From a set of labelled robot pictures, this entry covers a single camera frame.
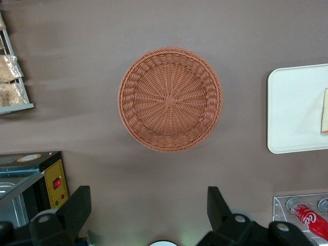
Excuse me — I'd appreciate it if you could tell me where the white plastic tray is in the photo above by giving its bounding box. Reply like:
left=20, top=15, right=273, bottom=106
left=266, top=63, right=328, bottom=155

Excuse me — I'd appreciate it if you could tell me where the red cola bottle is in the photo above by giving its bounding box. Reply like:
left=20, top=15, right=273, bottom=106
left=286, top=197, right=328, bottom=242

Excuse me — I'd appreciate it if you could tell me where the round brown wicker basket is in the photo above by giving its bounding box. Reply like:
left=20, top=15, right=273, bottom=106
left=117, top=46, right=223, bottom=153

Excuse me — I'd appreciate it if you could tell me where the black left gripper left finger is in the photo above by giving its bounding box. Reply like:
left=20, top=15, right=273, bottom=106
left=0, top=186, right=92, bottom=246

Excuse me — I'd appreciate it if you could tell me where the white round rimmed object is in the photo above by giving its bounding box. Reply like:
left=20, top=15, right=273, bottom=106
left=148, top=240, right=178, bottom=246

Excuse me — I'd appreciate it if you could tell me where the clear acrylic bottle holder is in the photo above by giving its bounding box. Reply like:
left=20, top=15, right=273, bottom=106
left=272, top=192, right=328, bottom=246

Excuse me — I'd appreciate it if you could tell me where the black yellow food warmer cabinet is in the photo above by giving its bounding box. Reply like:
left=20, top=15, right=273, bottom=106
left=0, top=151, right=70, bottom=229

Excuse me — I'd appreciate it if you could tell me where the grey wire display rack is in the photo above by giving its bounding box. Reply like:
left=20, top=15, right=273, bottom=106
left=0, top=12, right=35, bottom=115

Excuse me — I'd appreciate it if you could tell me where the clear capped bottle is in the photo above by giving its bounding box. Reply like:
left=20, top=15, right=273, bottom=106
left=317, top=197, right=328, bottom=212

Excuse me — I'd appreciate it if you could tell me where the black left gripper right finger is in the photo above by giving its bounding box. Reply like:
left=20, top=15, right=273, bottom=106
left=196, top=186, right=313, bottom=246

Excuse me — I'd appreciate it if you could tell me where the triangle sandwich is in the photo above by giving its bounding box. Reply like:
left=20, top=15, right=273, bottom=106
left=319, top=88, right=328, bottom=136

